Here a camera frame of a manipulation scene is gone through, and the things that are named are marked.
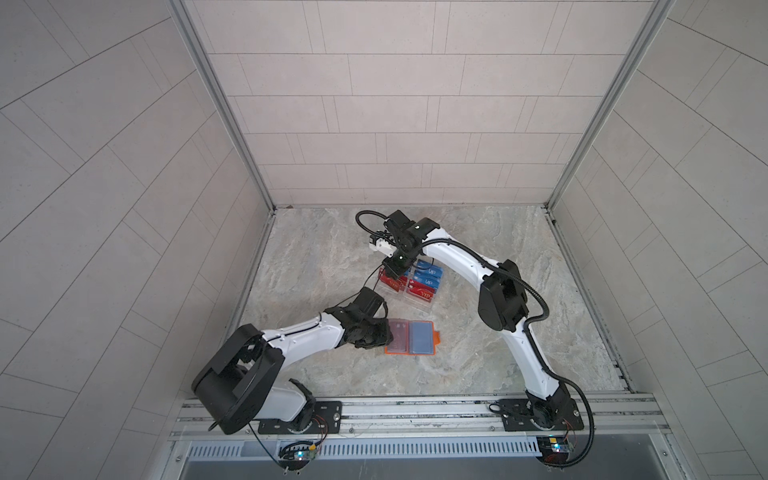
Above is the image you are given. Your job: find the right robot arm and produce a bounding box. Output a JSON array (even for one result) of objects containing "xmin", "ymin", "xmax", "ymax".
[{"xmin": 370, "ymin": 210, "xmax": 584, "ymax": 430}]

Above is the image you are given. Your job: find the right clear card display stand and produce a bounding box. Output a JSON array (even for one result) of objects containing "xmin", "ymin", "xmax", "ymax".
[{"xmin": 405, "ymin": 259, "xmax": 444, "ymax": 307}]

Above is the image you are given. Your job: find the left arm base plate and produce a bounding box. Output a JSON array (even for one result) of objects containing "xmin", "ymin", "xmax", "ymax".
[{"xmin": 258, "ymin": 401, "xmax": 343, "ymax": 435}]

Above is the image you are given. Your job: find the aluminium mounting rail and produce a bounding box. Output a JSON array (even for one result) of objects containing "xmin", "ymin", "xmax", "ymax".
[{"xmin": 169, "ymin": 392, "xmax": 671, "ymax": 441}]

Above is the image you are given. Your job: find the orange card holder wallet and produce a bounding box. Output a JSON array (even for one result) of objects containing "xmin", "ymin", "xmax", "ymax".
[{"xmin": 407, "ymin": 320, "xmax": 441, "ymax": 356}]

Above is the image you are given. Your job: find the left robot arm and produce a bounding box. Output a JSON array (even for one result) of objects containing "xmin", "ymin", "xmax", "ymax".
[{"xmin": 191, "ymin": 287, "xmax": 394, "ymax": 435}]

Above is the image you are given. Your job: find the red VIP card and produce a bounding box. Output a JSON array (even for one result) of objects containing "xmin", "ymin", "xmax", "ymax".
[{"xmin": 385, "ymin": 319, "xmax": 410, "ymax": 355}]

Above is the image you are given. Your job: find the circuit board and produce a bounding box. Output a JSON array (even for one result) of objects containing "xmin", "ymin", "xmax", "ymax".
[
  {"xmin": 536, "ymin": 436, "xmax": 572, "ymax": 465},
  {"xmin": 278, "ymin": 441, "xmax": 319, "ymax": 472}
]

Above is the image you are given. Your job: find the left circuit board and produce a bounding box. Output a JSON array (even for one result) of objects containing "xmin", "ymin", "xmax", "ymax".
[{"xmin": 278, "ymin": 441, "xmax": 319, "ymax": 472}]

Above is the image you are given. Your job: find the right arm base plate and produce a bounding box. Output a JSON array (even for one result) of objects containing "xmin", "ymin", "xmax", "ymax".
[{"xmin": 488, "ymin": 399, "xmax": 585, "ymax": 432}]

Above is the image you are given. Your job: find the black corrugated cable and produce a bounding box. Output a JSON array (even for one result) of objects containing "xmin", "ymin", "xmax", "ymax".
[{"xmin": 355, "ymin": 209, "xmax": 595, "ymax": 466}]

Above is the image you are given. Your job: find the right circuit board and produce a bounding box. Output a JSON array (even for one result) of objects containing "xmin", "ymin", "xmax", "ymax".
[{"xmin": 536, "ymin": 436, "xmax": 572, "ymax": 465}]

